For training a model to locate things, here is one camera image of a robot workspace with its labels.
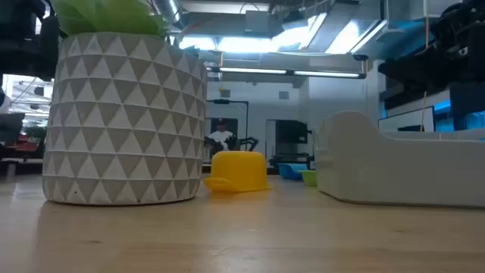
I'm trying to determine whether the yellow measuring cup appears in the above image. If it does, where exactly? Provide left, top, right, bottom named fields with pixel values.
left=203, top=150, right=273, bottom=193

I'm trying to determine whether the blue measuring cup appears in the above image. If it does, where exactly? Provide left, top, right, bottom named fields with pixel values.
left=277, top=162, right=310, bottom=181

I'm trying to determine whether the green measuring cup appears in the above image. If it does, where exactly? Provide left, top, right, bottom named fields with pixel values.
left=297, top=169, right=319, bottom=187

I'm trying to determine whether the grey plastic basket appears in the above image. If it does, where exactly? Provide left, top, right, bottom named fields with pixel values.
left=312, top=110, right=485, bottom=209

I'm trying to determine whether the person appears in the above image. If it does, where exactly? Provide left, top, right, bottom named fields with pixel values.
left=204, top=118, right=239, bottom=162

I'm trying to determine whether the black background monitor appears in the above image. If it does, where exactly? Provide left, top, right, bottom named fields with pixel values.
left=274, top=120, right=312, bottom=146

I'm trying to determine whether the long ceiling light bar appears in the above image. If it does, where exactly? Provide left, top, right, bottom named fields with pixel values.
left=206, top=66, right=367, bottom=80

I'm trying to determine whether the grey ceiling box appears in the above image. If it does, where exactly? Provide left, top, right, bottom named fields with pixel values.
left=244, top=10, right=272, bottom=35

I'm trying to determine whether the white geometric plant pot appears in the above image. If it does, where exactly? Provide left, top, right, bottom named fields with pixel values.
left=41, top=31, right=208, bottom=206

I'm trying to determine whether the green artificial succulent plant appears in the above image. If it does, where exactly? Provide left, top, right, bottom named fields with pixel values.
left=50, top=0, right=202, bottom=58

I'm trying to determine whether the green background plant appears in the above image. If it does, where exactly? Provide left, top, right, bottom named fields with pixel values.
left=23, top=125, right=48, bottom=142

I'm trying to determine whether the black background stand frame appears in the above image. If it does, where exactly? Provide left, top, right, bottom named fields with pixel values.
left=206, top=99, right=250, bottom=164

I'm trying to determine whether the silver ceiling duct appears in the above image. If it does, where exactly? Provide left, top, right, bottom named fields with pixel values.
left=153, top=0, right=183, bottom=27

